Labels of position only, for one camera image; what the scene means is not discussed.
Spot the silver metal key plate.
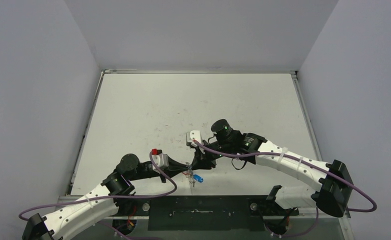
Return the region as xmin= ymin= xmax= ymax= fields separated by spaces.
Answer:
xmin=186 ymin=162 xmax=196 ymax=195

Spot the blue key tag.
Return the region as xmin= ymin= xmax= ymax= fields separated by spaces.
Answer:
xmin=193 ymin=174 xmax=204 ymax=183

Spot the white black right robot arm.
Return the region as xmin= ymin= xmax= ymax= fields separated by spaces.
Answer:
xmin=186 ymin=119 xmax=353 ymax=218

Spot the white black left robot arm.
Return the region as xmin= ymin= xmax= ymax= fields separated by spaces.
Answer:
xmin=21 ymin=152 xmax=191 ymax=240

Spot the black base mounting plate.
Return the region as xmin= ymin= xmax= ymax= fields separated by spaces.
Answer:
xmin=113 ymin=195 xmax=299 ymax=231

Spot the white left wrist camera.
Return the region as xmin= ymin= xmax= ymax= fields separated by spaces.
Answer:
xmin=151 ymin=148 xmax=169 ymax=171

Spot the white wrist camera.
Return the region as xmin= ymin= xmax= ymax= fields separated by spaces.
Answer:
xmin=185 ymin=130 xmax=204 ymax=149
xmin=151 ymin=148 xmax=169 ymax=171

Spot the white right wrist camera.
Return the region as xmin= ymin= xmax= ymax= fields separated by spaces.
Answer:
xmin=185 ymin=130 xmax=204 ymax=149

